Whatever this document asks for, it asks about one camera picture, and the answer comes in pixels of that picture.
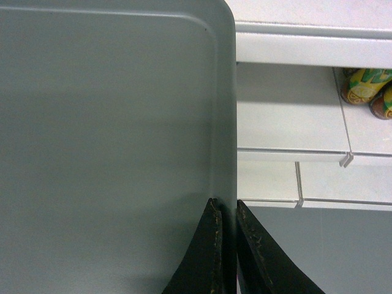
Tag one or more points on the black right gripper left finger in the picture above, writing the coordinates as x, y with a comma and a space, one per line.
200, 270

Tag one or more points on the white bottom shelf board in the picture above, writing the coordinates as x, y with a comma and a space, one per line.
314, 185

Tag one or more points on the white upper shelf board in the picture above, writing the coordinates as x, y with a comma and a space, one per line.
314, 33

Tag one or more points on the grey-silver rectangular tray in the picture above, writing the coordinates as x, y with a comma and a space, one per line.
118, 123

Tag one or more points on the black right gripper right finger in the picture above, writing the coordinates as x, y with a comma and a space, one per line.
263, 266

